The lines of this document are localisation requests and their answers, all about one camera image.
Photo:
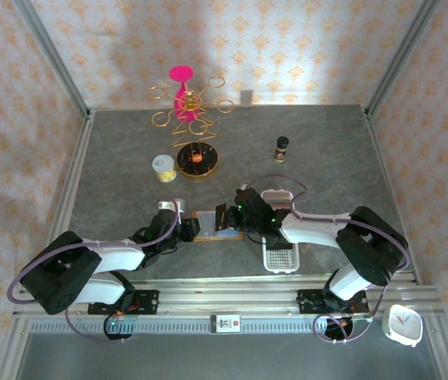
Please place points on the stack of credit cards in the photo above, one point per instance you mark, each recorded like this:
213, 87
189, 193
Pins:
277, 202

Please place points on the aluminium table edge rail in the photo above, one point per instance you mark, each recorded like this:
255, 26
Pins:
73, 178
388, 178

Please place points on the silver mirror credit card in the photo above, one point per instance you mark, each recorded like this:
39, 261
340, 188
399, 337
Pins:
221, 217

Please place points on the yellow tin can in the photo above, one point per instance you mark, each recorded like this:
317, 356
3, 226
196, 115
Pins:
164, 172

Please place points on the pink plastic stemmed glass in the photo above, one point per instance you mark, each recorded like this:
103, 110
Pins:
181, 74

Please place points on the white plastic mesh basket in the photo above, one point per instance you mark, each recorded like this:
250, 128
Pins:
283, 261

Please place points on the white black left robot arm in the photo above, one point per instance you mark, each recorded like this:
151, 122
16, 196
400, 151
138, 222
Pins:
117, 255

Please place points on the small spice bottle black cap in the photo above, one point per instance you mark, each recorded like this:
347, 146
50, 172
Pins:
282, 148

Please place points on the white square alarm clock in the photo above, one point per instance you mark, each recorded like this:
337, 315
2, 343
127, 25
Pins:
402, 325

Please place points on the white label tag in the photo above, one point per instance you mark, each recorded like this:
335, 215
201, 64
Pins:
226, 324

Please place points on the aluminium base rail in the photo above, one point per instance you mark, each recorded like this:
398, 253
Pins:
228, 295

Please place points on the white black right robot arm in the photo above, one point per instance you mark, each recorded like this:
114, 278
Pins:
315, 231

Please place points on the aluminium frame post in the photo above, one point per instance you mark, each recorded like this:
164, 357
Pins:
401, 55
52, 55

